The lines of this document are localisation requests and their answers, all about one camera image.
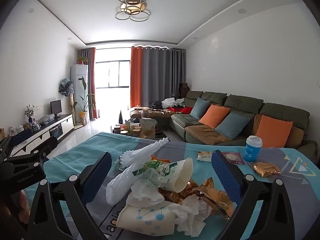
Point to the beige snack bag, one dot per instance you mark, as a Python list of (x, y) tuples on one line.
[(147, 127)]

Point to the window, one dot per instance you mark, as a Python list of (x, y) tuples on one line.
[(112, 75)]

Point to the red cloth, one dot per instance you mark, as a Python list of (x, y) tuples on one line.
[(185, 110)]

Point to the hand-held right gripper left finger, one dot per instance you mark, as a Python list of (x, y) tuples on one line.
[(97, 175)]

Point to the teal grey printed tablecloth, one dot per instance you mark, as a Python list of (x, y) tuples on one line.
[(82, 145)]

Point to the orange peel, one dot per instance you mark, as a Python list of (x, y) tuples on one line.
[(160, 159)]

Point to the dark coffee table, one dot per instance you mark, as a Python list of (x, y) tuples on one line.
[(162, 133)]

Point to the small blue cushion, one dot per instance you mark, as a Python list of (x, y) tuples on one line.
[(199, 108)]

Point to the plain white paper cup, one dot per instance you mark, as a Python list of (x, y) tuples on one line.
[(182, 177)]

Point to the white black TV cabinet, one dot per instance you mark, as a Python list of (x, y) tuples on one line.
[(57, 125)]

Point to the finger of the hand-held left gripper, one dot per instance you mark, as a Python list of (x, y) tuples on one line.
[(22, 134), (51, 143)]

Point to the flower vase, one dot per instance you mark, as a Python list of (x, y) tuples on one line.
[(29, 112)]

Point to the dark brown boxes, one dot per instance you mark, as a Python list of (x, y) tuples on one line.
[(184, 90)]

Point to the green printed snack wrapper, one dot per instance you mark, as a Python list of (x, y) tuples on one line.
[(155, 171)]

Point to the red snack packet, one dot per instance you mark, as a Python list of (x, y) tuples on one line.
[(233, 158)]

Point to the gold snack wrapper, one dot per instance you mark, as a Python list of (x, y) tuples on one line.
[(215, 200)]

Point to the person's left hand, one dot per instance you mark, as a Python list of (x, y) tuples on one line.
[(23, 202)]

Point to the blue cup with white lid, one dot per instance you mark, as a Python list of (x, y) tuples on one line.
[(252, 151)]

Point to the clear plastic bag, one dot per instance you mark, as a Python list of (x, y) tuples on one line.
[(47, 119)]

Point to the grey and orange curtain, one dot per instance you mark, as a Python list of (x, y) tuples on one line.
[(90, 80)]

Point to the black bag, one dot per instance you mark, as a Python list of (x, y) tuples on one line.
[(156, 104)]

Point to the large blue cushion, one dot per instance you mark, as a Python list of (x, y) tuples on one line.
[(232, 126)]

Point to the blue white ceramic jar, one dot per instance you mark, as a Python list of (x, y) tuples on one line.
[(36, 125)]

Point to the brown ottoman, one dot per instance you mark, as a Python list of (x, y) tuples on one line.
[(150, 113)]

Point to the blue dotted paper cup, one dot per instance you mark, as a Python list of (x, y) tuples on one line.
[(142, 217)]

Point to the white snack packet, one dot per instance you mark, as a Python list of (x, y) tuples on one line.
[(204, 156)]

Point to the gold snack packet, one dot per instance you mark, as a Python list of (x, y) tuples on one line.
[(265, 168)]

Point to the white foam fruit net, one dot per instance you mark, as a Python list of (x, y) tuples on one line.
[(147, 150), (120, 182)]

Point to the green sofa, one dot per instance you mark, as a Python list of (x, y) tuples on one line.
[(242, 102)]

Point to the coat rack with clothes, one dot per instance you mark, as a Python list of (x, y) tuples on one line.
[(66, 87)]

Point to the white standing air conditioner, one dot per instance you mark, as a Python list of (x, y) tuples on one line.
[(78, 92)]

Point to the orange cushion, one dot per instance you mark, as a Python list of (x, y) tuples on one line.
[(274, 131), (214, 116)]

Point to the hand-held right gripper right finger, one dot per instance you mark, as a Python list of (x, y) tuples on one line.
[(225, 175)]

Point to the black monitor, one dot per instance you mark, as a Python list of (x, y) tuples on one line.
[(56, 106)]

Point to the small potted plant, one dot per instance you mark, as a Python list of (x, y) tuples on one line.
[(82, 60)]

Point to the white clothes pile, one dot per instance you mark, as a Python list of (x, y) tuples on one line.
[(171, 102)]

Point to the tall floor plant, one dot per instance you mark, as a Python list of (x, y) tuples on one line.
[(86, 102)]

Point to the white tissue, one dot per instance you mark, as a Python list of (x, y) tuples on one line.
[(192, 212), (142, 192)]

